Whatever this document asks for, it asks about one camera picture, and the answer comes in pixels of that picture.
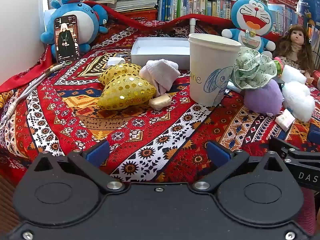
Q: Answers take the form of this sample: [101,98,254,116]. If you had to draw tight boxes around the orange plastic crate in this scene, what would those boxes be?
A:
[120,8,158,22]

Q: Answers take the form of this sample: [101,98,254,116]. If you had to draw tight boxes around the beige wrapped candy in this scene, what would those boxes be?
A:
[149,93,172,111]

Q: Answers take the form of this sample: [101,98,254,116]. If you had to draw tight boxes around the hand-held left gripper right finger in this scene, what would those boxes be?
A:
[191,140,288,193]

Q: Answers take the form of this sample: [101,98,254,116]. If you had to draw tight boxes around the blue printed box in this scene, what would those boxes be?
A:
[299,0,320,25]

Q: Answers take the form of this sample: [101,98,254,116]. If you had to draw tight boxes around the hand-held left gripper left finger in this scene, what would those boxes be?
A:
[31,140,125,193]

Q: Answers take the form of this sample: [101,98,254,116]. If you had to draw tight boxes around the pink sock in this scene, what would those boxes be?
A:
[139,59,181,97]

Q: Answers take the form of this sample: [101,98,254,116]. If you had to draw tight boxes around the blue round plush toy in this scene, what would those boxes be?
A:
[41,0,109,60]

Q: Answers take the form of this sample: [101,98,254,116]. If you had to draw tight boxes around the purple plush ball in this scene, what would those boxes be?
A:
[244,79,283,117]

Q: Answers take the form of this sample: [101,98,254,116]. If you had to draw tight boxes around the miniature bicycle model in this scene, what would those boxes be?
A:
[156,29,190,39]

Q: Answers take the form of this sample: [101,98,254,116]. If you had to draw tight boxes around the brown-haired doll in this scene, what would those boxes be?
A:
[272,24,315,85]

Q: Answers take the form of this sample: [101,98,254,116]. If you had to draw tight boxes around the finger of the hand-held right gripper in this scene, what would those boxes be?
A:
[269,136,320,161]

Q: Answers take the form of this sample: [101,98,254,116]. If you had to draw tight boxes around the white fluffy plush toy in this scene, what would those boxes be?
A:
[281,81,315,123]

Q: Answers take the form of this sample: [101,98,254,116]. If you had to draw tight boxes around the blue cat plush toy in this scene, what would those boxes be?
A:
[222,0,275,59]

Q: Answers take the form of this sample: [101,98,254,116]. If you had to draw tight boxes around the row of upright books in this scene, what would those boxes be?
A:
[157,0,320,38]

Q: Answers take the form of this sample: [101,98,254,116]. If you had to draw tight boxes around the black smartphone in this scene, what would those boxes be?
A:
[54,14,81,64]

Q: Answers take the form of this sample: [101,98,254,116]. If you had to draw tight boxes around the small white packet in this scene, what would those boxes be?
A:
[275,109,296,132]

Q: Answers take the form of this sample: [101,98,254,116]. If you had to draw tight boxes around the gold sequin heart cushion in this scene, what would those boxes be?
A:
[98,63,143,85]
[96,74,157,111]

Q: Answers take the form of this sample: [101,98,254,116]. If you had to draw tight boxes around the pink green small toy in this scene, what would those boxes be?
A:
[274,57,285,77]

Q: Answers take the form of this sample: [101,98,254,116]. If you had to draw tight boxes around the white shallow cardboard box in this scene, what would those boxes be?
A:
[130,37,192,70]

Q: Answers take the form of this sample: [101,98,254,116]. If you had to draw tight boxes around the white braided cord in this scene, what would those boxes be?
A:
[0,64,70,130]

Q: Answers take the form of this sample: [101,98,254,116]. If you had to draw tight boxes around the small white paper piece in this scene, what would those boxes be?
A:
[107,57,125,68]

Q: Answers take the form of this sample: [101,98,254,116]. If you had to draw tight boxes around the white paper cup with drawing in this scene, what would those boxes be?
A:
[188,33,242,107]

